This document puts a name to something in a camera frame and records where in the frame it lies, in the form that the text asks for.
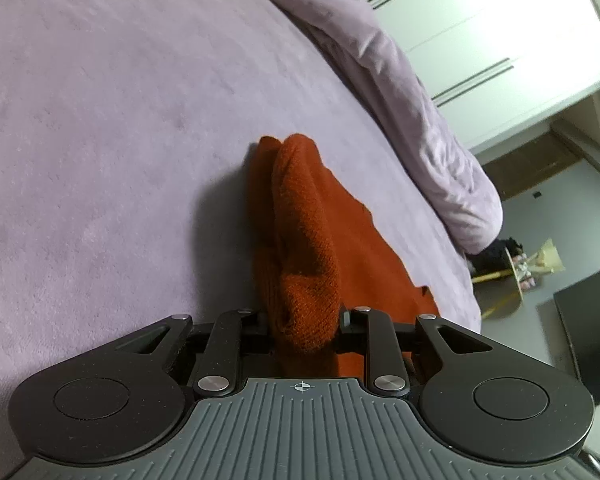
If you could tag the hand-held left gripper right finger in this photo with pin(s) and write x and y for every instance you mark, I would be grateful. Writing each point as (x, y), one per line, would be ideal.
(377, 340)

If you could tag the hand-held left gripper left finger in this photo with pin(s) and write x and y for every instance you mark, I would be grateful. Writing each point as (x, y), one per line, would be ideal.
(230, 340)

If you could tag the rust red knitted cardigan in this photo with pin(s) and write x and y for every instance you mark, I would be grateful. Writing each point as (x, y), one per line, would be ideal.
(305, 240)

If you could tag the yellow side table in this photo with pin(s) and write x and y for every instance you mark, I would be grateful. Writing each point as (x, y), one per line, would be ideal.
(502, 275)

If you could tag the black cloth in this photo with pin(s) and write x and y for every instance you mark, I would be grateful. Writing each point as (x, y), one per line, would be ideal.
(500, 252)

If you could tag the pink table ornament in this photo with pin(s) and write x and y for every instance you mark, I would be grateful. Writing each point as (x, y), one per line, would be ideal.
(524, 275)

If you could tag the beige paper-wrapped bouquet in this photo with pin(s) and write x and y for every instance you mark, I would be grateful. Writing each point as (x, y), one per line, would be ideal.
(547, 260)

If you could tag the black panel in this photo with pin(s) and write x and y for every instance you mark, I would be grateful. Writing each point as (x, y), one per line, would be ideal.
(592, 330)

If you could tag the purple duvet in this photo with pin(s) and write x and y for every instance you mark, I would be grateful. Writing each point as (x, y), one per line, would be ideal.
(405, 110)

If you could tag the bed with purple sheet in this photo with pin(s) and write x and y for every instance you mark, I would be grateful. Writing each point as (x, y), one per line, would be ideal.
(105, 135)

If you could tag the white wardrobe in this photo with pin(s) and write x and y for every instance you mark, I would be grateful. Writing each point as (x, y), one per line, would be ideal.
(480, 25)

